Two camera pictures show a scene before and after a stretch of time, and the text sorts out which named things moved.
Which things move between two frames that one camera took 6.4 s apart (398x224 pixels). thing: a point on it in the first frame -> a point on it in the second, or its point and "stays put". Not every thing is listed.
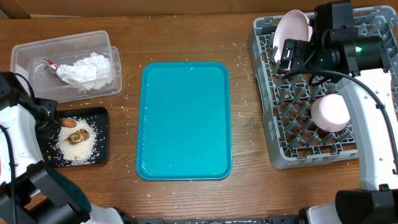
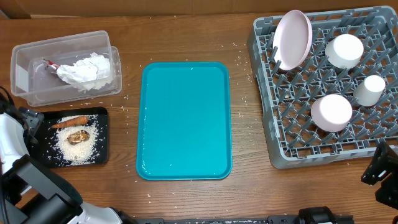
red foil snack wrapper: [52, 65] stays put
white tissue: [92, 72] stays put
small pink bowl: [330, 112] stays put
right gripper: [298, 50] -> [383, 158]
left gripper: [45, 132] -> [32, 119]
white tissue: [89, 73] stays put
